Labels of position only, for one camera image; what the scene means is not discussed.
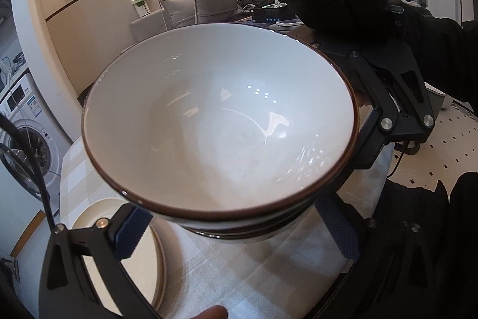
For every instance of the grey sofa pillow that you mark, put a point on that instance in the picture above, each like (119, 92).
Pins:
(214, 1)
(179, 10)

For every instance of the cream plate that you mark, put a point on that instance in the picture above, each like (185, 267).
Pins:
(145, 274)

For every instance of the person's black clothing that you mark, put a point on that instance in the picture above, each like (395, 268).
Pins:
(448, 229)

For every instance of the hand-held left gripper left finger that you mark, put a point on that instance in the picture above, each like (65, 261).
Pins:
(130, 233)

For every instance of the grey sofa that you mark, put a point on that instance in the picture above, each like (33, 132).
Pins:
(149, 25)

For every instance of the white washing machine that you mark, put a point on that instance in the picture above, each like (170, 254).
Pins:
(33, 139)

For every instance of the person's left hand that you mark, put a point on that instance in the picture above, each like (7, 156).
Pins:
(213, 312)

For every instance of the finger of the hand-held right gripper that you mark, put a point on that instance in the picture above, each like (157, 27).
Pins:
(373, 106)

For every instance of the green tissue box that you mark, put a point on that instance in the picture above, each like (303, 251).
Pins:
(141, 3)

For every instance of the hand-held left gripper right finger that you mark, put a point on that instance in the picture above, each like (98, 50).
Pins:
(338, 233)

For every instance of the black box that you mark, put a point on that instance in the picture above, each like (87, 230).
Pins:
(269, 15)

